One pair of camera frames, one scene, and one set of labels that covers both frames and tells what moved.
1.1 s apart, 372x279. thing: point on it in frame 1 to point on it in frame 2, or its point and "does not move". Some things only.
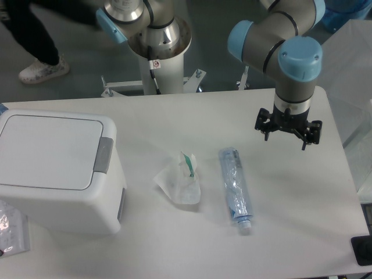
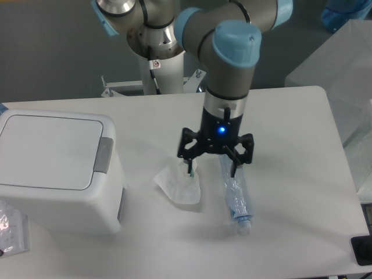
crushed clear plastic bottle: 236,187 does not move
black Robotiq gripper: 297,121 to 217,135
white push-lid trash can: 63,168 does not move
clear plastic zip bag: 14,230 does not move
